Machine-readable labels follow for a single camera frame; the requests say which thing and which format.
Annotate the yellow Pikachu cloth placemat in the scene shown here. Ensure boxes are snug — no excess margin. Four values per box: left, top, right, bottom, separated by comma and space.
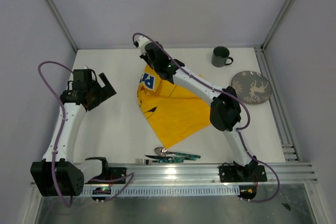
136, 66, 211, 148

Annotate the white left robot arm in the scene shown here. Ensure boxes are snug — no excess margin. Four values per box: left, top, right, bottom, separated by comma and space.
30, 68, 116, 197

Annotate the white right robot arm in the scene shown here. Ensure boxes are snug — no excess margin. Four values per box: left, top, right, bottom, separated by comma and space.
133, 36, 258, 182

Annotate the dark green mug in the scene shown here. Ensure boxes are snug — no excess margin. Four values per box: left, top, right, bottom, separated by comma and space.
211, 46, 234, 68

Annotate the grey reindeer plate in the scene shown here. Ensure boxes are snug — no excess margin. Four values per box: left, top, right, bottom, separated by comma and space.
231, 71, 272, 104

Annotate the left controller board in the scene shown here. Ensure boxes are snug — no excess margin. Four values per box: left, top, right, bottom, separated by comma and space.
91, 187, 111, 201

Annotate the controller board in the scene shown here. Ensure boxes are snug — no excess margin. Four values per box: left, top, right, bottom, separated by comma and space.
238, 185, 257, 201
91, 187, 111, 201

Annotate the right controller board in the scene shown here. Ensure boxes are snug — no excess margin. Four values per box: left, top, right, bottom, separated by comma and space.
238, 185, 257, 201

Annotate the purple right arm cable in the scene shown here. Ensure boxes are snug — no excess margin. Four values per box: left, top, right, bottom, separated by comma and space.
132, 33, 281, 204

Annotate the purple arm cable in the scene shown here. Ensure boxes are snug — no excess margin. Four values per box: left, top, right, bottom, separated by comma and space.
132, 33, 281, 204
38, 61, 134, 208

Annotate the fork with green handle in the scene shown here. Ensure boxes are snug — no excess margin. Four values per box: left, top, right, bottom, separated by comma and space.
135, 159, 184, 165

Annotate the spoon with green handle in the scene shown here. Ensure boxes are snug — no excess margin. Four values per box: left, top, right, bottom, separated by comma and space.
154, 147, 201, 159

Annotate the knife with green handle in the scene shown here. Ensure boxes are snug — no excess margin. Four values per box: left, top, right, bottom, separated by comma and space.
145, 155, 191, 161

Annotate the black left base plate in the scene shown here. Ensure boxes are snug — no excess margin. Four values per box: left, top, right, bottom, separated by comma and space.
88, 167, 127, 185

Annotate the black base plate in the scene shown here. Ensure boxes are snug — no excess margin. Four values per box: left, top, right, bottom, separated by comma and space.
218, 163, 268, 183
88, 167, 127, 185

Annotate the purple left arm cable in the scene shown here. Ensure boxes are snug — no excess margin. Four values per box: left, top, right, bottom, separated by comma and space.
38, 61, 134, 208

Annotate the aluminium mounting rail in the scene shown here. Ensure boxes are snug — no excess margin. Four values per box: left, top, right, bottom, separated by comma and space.
110, 162, 318, 186

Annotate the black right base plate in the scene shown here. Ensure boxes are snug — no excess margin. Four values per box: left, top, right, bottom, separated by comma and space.
218, 163, 268, 183

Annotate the slotted cable duct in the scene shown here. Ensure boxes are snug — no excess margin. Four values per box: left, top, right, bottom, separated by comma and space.
79, 185, 239, 197

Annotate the aluminium side rail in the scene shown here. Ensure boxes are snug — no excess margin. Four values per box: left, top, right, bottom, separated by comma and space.
254, 47, 301, 163

